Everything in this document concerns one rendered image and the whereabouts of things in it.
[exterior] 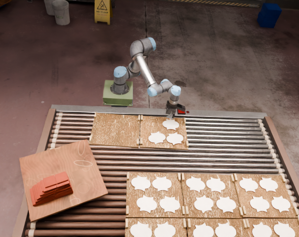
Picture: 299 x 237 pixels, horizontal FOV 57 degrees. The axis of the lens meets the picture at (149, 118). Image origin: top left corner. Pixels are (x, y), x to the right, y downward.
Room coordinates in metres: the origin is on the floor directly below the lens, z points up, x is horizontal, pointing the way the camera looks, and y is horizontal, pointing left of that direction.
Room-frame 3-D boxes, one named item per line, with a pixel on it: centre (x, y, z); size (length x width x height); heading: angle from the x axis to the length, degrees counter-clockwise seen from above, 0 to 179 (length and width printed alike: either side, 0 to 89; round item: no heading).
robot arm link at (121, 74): (2.03, 0.32, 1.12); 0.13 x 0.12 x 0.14; 130
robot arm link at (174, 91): (1.64, -0.18, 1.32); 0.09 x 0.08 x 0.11; 40
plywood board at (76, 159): (0.94, 0.55, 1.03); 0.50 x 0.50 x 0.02; 31
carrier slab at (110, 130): (1.51, 0.27, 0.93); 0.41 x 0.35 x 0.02; 95
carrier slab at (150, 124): (1.55, -0.14, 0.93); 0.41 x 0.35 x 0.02; 96
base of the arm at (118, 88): (2.01, 0.33, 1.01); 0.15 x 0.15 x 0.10
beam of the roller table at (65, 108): (1.82, -0.12, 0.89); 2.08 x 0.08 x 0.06; 98
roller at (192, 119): (1.75, -0.13, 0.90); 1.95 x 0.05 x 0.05; 98
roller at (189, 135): (1.55, -0.16, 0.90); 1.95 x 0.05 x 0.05; 98
